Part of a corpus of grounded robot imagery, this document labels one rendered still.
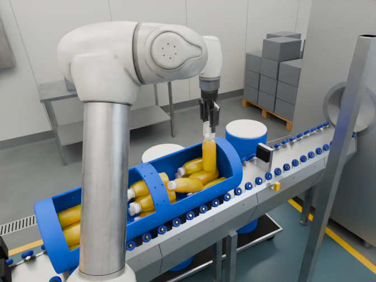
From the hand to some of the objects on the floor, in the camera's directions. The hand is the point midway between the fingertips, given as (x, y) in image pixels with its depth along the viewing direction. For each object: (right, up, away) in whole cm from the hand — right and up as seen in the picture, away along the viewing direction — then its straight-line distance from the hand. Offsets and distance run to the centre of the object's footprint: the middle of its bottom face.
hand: (208, 130), depth 127 cm
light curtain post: (+70, -111, +65) cm, 146 cm away
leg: (+19, -114, +65) cm, 132 cm away
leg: (+94, -79, +119) cm, 172 cm away
